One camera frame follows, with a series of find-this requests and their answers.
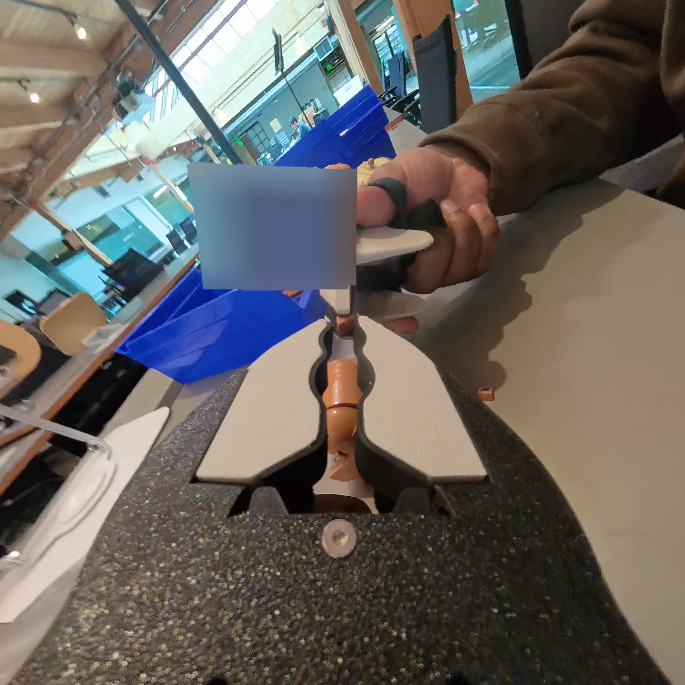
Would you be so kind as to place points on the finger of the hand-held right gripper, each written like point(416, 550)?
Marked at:
point(343, 302)

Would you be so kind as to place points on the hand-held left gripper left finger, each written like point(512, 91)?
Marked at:
point(262, 417)

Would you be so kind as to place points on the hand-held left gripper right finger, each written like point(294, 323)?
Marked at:
point(417, 423)

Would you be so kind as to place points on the small brown lego brick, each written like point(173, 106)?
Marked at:
point(345, 325)

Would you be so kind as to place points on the brown lego head model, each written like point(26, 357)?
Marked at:
point(340, 385)

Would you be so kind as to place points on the blue plastic parts bin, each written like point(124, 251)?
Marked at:
point(214, 332)

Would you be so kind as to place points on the person's right forearm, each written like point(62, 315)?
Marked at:
point(562, 107)

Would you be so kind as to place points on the small brown hollow lego piece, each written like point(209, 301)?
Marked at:
point(486, 393)

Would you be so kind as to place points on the tan lego creature model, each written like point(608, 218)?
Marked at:
point(374, 167)

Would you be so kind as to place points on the person's right hand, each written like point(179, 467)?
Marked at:
point(460, 235)

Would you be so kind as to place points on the stack of blue bins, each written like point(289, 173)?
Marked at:
point(348, 123)

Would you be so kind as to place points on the black monitor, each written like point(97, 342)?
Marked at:
point(134, 270)

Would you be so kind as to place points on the wooden chair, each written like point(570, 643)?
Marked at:
point(75, 321)

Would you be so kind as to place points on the round wooden table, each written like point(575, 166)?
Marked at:
point(19, 348)

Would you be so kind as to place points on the black building column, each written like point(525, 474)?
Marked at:
point(176, 80)

